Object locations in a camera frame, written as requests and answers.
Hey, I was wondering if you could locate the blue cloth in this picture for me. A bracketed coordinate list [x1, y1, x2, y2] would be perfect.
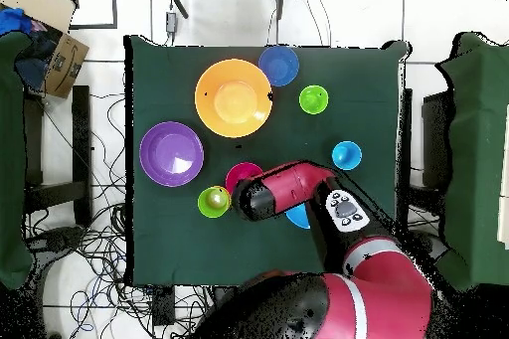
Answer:
[0, 7, 33, 36]

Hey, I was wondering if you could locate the black pedestal base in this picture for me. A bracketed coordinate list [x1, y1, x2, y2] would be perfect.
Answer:
[413, 231, 450, 265]
[25, 225, 86, 254]

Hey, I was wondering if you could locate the purple bowl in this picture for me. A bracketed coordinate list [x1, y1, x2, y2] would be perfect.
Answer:
[138, 120, 205, 188]

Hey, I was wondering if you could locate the black stool frame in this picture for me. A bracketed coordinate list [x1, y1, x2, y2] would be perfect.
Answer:
[23, 85, 93, 227]

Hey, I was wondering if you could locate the light blue cup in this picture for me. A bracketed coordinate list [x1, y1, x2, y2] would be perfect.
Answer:
[331, 140, 363, 172]

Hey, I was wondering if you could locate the dark green tablecloth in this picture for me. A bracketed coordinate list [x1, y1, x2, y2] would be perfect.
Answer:
[123, 34, 411, 288]

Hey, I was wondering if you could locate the light green cup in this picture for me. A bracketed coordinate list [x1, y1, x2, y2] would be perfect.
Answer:
[298, 85, 330, 115]

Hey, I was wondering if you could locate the cardboard box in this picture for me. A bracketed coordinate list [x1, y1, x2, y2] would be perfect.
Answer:
[0, 0, 90, 100]

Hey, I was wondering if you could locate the pink-red small bowl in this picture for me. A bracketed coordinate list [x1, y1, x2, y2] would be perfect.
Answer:
[225, 161, 264, 194]

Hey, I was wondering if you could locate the dark blue small bowl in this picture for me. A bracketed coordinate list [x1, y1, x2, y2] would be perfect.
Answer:
[257, 45, 300, 88]

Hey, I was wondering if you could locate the light blue bowl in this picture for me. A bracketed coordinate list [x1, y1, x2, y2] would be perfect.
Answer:
[284, 203, 312, 231]

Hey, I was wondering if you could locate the thin black frame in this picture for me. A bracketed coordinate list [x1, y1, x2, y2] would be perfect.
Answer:
[59, 0, 119, 31]

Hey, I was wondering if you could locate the black floor box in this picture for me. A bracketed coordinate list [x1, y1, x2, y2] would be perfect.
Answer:
[151, 285, 176, 326]

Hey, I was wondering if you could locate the large orange bowl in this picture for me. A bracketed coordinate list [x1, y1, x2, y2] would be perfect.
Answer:
[194, 58, 274, 139]

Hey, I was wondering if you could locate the green cloth covered table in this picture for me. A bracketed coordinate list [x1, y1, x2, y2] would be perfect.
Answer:
[434, 31, 509, 292]
[0, 30, 35, 290]

